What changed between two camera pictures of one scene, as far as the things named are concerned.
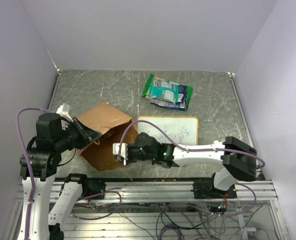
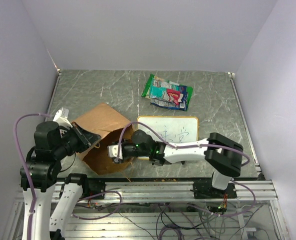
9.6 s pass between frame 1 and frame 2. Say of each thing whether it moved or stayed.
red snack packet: moved
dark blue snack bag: stayed
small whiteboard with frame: stayed
